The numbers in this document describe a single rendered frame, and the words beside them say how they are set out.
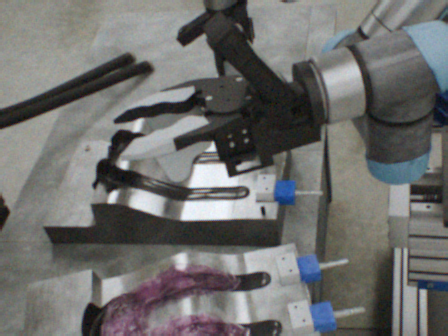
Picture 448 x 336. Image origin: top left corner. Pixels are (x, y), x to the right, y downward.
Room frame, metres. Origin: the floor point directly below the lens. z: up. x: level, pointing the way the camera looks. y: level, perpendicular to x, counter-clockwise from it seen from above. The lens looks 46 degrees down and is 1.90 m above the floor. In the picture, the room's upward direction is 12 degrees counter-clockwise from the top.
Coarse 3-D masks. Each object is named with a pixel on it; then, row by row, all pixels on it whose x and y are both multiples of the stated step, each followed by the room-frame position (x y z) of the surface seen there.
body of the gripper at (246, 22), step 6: (240, 0) 1.25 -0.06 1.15; (246, 0) 1.25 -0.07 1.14; (204, 6) 1.25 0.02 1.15; (234, 6) 1.23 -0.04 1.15; (240, 6) 1.23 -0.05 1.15; (246, 6) 1.24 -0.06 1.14; (210, 12) 1.23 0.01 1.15; (216, 12) 1.22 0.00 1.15; (222, 12) 1.22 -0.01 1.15; (228, 12) 1.22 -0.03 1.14; (234, 12) 1.23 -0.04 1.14; (240, 12) 1.23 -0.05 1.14; (246, 12) 1.24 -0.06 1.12; (234, 18) 1.23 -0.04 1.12; (240, 18) 1.23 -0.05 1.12; (246, 18) 1.23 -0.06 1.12; (240, 24) 1.23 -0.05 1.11; (246, 24) 1.23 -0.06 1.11; (252, 24) 1.27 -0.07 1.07; (246, 30) 1.23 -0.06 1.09; (252, 30) 1.27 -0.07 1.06; (252, 36) 1.26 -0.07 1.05; (252, 42) 1.25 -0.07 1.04
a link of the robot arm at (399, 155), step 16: (432, 112) 0.56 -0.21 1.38; (368, 128) 0.57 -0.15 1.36; (384, 128) 0.55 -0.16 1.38; (400, 128) 0.54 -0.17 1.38; (416, 128) 0.54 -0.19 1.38; (368, 144) 0.57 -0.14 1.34; (384, 144) 0.55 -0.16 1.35; (400, 144) 0.54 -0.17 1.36; (416, 144) 0.54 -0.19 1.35; (368, 160) 0.57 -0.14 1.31; (384, 160) 0.55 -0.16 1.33; (400, 160) 0.54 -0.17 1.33; (416, 160) 0.54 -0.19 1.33; (384, 176) 0.55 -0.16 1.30; (400, 176) 0.54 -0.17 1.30; (416, 176) 0.55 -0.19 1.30
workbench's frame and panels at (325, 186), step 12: (324, 144) 1.18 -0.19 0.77; (324, 156) 1.65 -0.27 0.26; (324, 168) 1.62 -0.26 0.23; (324, 180) 1.59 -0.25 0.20; (324, 192) 1.56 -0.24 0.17; (324, 204) 1.54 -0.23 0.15; (324, 216) 1.51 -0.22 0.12; (324, 228) 1.47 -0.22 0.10; (324, 240) 1.43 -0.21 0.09; (324, 252) 1.39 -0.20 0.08; (312, 288) 0.78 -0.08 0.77; (312, 300) 1.04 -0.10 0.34
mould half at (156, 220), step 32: (128, 128) 1.18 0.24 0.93; (96, 160) 1.18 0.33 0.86; (256, 160) 1.05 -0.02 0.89; (288, 160) 1.08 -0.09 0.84; (64, 192) 1.10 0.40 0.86; (96, 192) 1.01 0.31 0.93; (128, 192) 0.99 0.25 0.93; (64, 224) 1.00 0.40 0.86; (96, 224) 0.98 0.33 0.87; (128, 224) 0.96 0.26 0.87; (160, 224) 0.94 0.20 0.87; (192, 224) 0.92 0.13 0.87; (224, 224) 0.90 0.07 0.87; (256, 224) 0.89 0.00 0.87
